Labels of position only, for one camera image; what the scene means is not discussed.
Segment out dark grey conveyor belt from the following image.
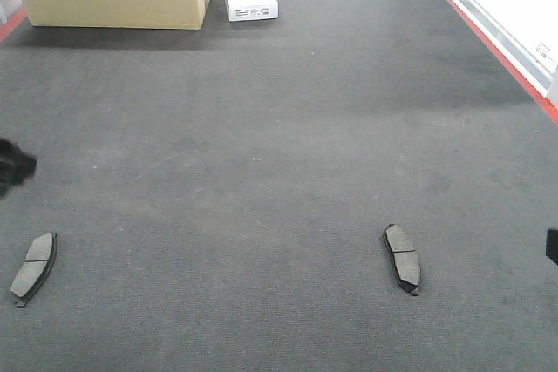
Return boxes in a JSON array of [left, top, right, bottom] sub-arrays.
[[1, 0, 557, 371]]

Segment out dark grey brake pad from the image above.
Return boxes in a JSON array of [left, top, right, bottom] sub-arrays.
[[10, 233, 57, 308]]

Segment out white conveyor side rail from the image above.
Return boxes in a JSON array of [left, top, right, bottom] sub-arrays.
[[446, 0, 557, 121]]

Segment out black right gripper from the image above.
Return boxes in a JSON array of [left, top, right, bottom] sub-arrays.
[[545, 227, 558, 264]]

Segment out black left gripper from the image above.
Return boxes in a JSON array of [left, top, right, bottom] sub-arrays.
[[1, 139, 37, 198]]

